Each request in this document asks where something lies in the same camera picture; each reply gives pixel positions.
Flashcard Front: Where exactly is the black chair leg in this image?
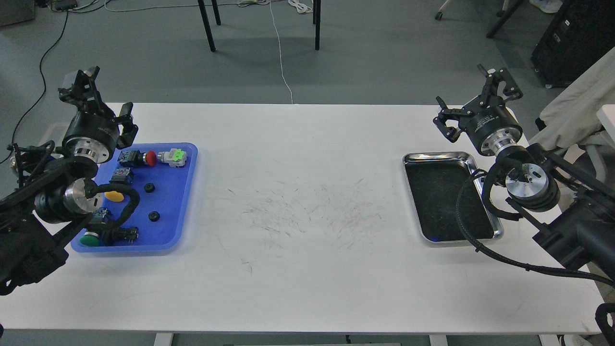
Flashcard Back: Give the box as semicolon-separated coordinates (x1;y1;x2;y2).
197;0;221;52
312;0;321;51

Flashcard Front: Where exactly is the black equipment case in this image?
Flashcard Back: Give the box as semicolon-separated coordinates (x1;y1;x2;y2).
530;0;615;88

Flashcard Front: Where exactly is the green push button switch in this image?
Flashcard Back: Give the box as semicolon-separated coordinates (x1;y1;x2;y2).
79;208;139;247

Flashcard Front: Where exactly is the white floor cable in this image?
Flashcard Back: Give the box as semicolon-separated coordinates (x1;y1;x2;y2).
238;0;313;104

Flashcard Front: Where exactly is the blue plastic tray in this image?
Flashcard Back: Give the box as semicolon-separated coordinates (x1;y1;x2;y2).
71;142;198;254

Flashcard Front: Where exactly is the yellow push button switch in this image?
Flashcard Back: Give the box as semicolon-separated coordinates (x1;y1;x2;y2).
104;167;134;202

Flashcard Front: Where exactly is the beige cloth cover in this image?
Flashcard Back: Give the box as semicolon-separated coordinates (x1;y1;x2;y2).
529;49;615;150

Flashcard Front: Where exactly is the black floor cable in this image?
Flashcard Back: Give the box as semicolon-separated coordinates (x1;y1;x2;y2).
0;0;111;164

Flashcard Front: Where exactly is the black chair leg right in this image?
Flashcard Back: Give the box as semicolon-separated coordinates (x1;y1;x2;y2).
312;0;321;51

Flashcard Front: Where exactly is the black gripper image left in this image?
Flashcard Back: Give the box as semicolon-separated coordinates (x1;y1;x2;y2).
59;66;139;163

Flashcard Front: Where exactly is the green white switch module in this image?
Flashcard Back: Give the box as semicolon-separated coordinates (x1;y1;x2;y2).
156;148;187;167

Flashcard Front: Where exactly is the red push button switch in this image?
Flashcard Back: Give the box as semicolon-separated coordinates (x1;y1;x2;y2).
117;150;157;168

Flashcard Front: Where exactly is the silver metal tray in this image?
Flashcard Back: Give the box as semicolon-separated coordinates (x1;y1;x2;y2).
402;151;504;246

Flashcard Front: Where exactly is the black chair leg left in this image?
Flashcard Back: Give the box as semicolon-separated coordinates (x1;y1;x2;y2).
197;0;221;52

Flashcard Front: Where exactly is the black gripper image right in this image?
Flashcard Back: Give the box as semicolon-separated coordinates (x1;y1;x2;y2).
433;64;523;156

